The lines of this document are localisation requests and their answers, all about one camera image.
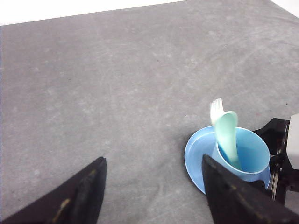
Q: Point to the white plastic fork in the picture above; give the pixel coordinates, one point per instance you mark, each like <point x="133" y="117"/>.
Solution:
<point x="216" y="110"/>

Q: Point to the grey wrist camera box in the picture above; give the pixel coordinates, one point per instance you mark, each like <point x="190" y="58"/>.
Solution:
<point x="292" y="147"/>

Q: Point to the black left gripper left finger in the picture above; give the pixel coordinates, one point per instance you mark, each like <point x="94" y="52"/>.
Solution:
<point x="76" y="201"/>

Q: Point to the mint green plastic spoon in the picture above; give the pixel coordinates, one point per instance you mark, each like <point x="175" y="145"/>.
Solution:
<point x="225" y="129"/>

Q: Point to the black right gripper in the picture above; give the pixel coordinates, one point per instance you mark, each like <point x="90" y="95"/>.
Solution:
<point x="275" y="135"/>

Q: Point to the light blue plastic cup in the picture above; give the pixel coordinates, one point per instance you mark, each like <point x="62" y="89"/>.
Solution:
<point x="253" y="155"/>

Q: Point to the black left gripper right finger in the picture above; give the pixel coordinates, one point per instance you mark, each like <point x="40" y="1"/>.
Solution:
<point x="234" y="201"/>

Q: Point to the blue plastic plate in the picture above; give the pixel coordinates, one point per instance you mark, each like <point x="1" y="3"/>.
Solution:
<point x="200" y="143"/>

